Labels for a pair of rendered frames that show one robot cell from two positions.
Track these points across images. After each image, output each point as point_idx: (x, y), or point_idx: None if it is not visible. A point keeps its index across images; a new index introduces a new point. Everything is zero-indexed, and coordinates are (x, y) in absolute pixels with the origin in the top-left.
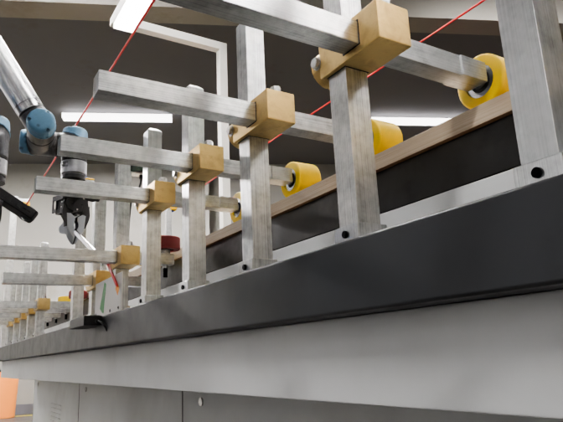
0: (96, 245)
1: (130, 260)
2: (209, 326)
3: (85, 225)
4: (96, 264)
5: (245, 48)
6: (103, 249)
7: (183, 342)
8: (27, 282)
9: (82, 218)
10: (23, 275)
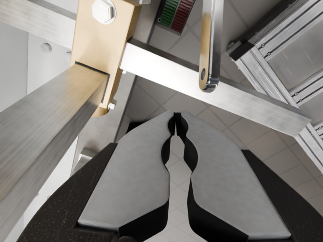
0: (61, 109)
1: None
2: None
3: (108, 153)
4: (88, 80)
5: None
6: (41, 92)
7: None
8: (261, 93)
9: (119, 199)
10: (275, 102)
